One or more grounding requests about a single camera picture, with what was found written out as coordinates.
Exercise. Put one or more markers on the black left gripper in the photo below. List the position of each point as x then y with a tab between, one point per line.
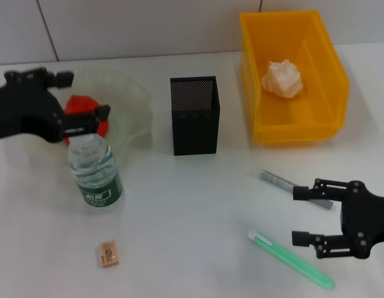
24	105

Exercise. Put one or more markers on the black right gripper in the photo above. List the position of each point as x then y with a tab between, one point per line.
366	217

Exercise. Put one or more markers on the mint green pen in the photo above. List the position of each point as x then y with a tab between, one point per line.
291	259

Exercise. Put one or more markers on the clear green-label water bottle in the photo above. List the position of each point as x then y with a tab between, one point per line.
95	174

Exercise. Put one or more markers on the white paper ball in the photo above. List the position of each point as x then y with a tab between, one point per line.
283	79

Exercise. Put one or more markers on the tan eraser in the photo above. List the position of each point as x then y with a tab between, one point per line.
108	254

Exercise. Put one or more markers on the grey glitter pen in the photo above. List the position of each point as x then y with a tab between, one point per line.
279	180

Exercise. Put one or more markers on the translucent green glass fruit plate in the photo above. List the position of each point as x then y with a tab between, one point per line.
130	102

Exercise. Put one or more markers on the black mesh pen holder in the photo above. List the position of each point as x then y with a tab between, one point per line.
195	133

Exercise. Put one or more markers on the yellow plastic bin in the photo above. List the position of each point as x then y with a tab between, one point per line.
291	118

